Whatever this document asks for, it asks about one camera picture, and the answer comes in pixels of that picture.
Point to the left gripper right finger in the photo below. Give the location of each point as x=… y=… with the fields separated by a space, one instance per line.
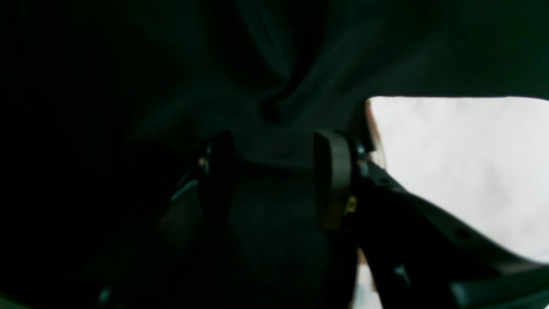
x=420 y=256

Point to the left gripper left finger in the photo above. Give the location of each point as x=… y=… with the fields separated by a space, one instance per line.
x=163 y=256

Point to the pink T-shirt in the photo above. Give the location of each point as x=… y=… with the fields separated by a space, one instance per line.
x=484 y=160

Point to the black table cloth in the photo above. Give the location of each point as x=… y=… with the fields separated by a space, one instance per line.
x=103 y=103

